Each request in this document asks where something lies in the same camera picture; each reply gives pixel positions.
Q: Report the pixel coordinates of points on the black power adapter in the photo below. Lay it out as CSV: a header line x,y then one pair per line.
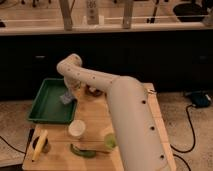
x,y
200,99

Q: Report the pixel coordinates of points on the dark round coaster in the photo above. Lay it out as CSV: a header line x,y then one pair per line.
x,y
46,147

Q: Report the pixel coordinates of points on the white knife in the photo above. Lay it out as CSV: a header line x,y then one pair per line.
x,y
150,91

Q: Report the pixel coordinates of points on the green plastic tray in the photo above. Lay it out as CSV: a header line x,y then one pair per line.
x,y
48,107

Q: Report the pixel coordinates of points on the white cup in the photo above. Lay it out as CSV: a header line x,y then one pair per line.
x,y
77,128

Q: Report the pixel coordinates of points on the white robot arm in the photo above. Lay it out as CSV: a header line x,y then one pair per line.
x,y
135,129

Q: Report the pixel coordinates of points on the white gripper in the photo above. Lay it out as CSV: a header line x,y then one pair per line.
x,y
72,86

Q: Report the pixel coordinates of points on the blue grey sponge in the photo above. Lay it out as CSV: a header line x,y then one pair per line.
x,y
67,98

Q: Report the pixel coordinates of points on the yellow banana toy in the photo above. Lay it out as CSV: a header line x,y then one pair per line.
x,y
39,146

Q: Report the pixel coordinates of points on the light green cup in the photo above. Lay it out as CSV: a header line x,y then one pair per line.
x,y
110,141

